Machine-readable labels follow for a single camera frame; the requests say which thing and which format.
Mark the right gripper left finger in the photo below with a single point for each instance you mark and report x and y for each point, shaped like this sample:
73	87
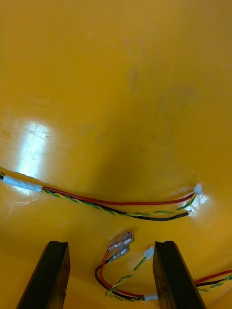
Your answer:
48	277

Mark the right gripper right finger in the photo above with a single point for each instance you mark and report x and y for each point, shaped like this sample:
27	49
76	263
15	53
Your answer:
174	277

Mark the yellow-orange plastic bin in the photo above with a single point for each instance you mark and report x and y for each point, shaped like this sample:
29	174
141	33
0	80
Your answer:
120	96

